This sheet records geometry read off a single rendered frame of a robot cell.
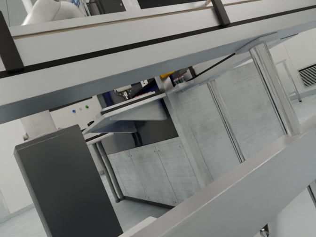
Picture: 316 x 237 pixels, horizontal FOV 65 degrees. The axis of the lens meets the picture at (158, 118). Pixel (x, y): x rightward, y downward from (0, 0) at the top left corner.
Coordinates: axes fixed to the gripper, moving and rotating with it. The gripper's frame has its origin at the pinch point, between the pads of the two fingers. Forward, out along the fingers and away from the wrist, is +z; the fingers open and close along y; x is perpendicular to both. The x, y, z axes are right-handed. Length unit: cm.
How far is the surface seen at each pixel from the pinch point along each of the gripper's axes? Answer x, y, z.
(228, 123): 38, -33, 36
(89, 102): -83, 0, -20
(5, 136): -538, 87, -87
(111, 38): 100, 43, 3
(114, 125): -42.5, -0.3, 10.0
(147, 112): 7.4, -5.7, 12.6
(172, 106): 17.3, -17.3, 15.6
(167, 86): 17.2, -19.3, 2.9
